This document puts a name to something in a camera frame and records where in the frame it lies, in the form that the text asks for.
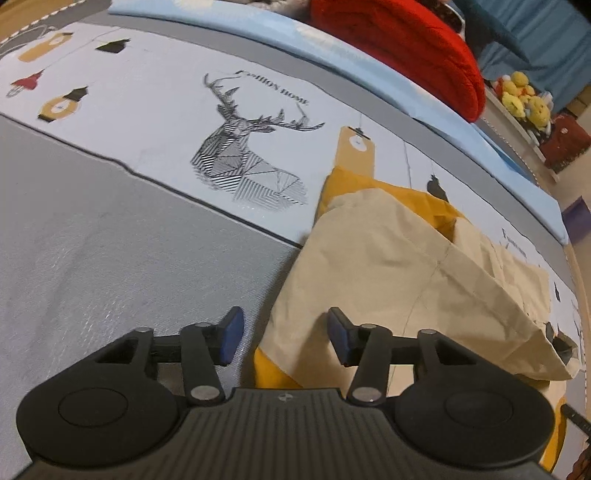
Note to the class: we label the teal curtain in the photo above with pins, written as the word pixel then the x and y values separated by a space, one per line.
pixel 545 41

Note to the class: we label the grey deer print bed sheet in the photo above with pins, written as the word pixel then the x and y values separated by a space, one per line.
pixel 115 221

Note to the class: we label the yellow plush toy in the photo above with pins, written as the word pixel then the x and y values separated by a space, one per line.
pixel 538 110
pixel 515 94

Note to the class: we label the purple box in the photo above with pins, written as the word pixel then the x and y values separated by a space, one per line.
pixel 579 217

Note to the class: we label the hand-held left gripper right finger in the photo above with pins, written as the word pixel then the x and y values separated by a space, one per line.
pixel 339 334

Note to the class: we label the red folded blanket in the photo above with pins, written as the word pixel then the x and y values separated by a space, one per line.
pixel 406 46

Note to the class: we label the yellow and beige hooded jacket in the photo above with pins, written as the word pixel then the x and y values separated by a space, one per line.
pixel 392 277

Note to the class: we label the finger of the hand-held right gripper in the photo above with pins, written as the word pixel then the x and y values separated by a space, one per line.
pixel 576 417

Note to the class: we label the black and white object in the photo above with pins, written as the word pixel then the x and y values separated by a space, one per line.
pixel 450 14

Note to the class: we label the dark red cushion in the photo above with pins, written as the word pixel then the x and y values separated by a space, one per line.
pixel 568 141

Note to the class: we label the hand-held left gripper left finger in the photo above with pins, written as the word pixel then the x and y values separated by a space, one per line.
pixel 233 333

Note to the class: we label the grey padded ledge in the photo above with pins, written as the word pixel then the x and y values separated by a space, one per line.
pixel 517 138

